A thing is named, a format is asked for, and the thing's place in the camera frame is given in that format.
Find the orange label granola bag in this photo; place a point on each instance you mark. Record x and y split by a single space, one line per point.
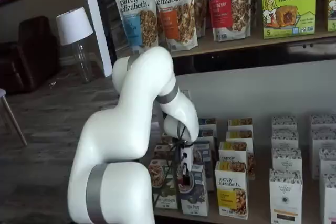
173 11

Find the white organic pantry box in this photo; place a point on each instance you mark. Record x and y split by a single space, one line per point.
284 140
284 123
329 162
319 142
329 203
286 200
286 161
323 122

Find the white shade table lamp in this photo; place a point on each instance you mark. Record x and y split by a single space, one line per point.
73 27

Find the blue white flax plus box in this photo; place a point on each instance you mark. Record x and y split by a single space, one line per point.
195 197
208 136
208 123
204 155

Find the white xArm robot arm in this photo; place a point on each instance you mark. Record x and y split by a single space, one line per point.
126 129

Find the yellow purely elizabeth box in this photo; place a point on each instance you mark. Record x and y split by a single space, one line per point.
232 195
240 123
233 153
240 136

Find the red label granola bag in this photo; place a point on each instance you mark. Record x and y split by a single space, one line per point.
225 6

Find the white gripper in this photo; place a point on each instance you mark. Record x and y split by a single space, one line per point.
189 155

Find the grey chair with metal leg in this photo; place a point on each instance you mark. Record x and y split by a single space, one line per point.
1 93

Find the blue label granola bag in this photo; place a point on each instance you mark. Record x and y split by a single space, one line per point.
131 11

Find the white granola bag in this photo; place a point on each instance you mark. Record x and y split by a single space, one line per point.
254 3
200 3

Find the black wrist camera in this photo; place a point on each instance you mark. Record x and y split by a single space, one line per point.
177 144

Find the green Bobo's apple pie box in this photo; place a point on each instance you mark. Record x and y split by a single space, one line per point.
288 6

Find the dark brown armchair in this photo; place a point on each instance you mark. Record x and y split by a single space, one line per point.
31 58

